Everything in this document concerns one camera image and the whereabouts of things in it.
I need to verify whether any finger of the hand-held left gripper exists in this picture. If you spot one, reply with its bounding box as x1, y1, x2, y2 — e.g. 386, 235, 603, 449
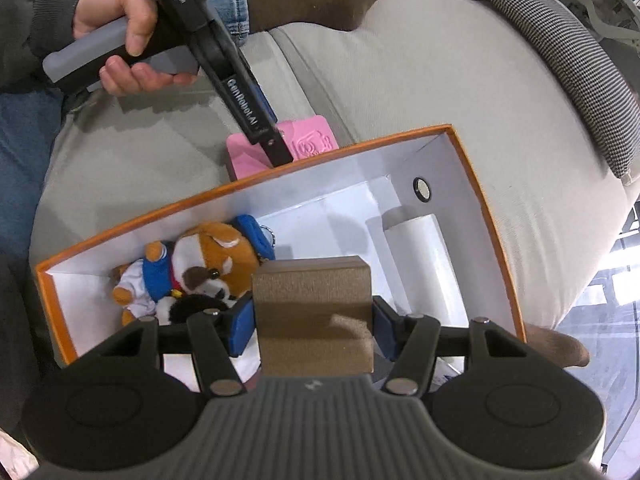
249, 84, 276, 124
216, 57, 296, 169

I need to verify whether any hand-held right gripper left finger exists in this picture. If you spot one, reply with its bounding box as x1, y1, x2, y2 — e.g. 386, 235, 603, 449
102, 299, 256, 397

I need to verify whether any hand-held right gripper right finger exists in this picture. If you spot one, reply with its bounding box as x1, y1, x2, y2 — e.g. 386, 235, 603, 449
372, 295, 532, 395

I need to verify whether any pink box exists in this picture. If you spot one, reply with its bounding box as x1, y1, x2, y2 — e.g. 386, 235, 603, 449
225, 114, 342, 184

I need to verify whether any brown cardboard box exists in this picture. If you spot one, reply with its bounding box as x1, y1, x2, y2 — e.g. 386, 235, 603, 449
251, 255, 376, 377

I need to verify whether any orange fox plush toy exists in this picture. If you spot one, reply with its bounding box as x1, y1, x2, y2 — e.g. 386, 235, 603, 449
112, 214, 277, 327

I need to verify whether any orange storage box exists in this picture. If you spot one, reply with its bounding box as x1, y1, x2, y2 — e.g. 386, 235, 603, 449
35, 124, 529, 397

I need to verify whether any person's left forearm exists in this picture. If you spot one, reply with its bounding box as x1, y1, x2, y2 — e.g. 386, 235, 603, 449
0, 0, 104, 95

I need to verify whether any person's left hand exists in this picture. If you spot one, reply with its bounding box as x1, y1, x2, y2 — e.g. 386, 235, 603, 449
72, 0, 199, 99

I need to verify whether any white box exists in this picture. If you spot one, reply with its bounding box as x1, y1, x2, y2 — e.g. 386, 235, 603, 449
365, 212, 472, 332

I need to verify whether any beige sofa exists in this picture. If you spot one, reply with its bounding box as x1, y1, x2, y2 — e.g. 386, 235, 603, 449
32, 0, 640, 361

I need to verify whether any person's left jeans leg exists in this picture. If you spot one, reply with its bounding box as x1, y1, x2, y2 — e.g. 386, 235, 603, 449
0, 0, 249, 223

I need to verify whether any houndstooth cushion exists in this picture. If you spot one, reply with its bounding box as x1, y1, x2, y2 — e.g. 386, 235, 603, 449
475, 0, 640, 187

